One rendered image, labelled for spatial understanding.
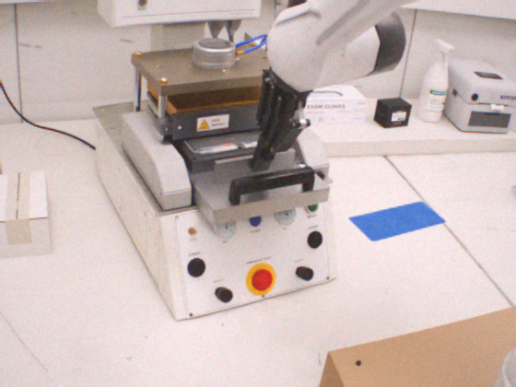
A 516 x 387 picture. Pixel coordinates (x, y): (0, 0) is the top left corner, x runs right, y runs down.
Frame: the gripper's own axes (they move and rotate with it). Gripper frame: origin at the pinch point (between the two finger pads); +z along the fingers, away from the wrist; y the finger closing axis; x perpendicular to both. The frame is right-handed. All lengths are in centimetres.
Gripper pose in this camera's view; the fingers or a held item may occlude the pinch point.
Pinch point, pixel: (263, 154)
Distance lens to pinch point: 100.3
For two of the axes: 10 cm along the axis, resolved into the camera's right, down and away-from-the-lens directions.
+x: 8.9, -1.5, 4.3
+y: 3.8, 7.6, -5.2
